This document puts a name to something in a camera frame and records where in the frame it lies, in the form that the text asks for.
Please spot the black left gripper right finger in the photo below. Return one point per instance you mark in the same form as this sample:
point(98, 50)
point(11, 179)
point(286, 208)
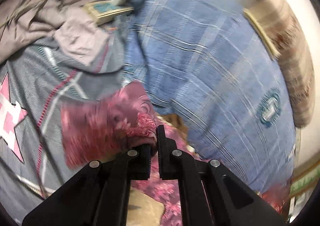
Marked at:
point(210, 194)

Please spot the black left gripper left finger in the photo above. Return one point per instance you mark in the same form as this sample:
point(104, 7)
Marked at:
point(96, 195)

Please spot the pink floral small garment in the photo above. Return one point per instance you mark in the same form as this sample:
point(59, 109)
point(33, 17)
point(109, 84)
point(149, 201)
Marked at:
point(101, 129)

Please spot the cream leaf-pattern fleece blanket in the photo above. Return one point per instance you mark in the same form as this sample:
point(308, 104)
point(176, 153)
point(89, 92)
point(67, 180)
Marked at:
point(156, 201)

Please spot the red patterned cloth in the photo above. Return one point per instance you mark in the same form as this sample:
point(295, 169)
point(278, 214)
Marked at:
point(278, 195)

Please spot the blue plaid pillow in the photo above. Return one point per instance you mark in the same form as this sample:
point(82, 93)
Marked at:
point(202, 60)

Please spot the grey star-pattern bedsheet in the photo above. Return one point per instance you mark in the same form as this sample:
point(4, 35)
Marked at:
point(39, 79)

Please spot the white power adapter box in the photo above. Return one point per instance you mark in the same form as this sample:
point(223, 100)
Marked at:
point(104, 11)

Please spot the beige checked pillow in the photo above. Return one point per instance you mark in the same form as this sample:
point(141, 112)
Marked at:
point(284, 39)

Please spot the lilac crumpled cloth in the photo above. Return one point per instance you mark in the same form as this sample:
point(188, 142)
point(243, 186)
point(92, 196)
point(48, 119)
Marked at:
point(25, 21)

